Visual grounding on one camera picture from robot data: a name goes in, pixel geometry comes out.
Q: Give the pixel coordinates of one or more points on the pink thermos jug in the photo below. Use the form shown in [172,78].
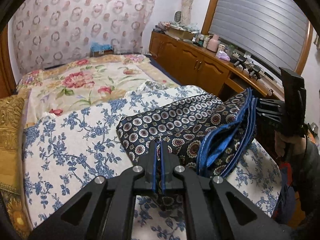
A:
[213,43]

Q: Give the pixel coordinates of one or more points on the pink floral bedspread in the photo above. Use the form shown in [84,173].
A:
[84,83]

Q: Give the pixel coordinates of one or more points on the navy patterned silk garment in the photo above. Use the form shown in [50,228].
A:
[206,134]

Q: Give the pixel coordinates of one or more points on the wooden sideboard cabinet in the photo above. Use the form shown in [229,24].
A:
[193,65]

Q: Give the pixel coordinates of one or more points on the person's right forearm sleeve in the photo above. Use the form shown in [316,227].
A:
[304,161]

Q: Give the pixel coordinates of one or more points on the circle patterned sheer curtain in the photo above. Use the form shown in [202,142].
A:
[51,32]

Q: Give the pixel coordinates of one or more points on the person's right hand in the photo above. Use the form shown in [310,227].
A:
[287,144]

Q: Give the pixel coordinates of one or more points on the lilac pouch on cabinet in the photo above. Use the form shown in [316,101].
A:
[223,56]

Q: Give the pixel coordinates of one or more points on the blue floral white blanket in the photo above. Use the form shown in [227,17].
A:
[63,154]

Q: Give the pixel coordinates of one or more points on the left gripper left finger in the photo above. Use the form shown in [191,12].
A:
[151,166]

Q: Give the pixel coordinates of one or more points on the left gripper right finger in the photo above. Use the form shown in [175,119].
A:
[171,170]

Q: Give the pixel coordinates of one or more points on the clutter pile on cabinet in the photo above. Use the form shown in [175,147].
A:
[177,31]

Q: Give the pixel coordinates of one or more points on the grey window roller shutter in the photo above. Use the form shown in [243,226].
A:
[273,31]

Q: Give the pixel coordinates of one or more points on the blue item behind bed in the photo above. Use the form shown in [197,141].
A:
[98,50]

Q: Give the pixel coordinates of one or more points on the gold embroidered pillow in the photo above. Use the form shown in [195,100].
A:
[12,191]

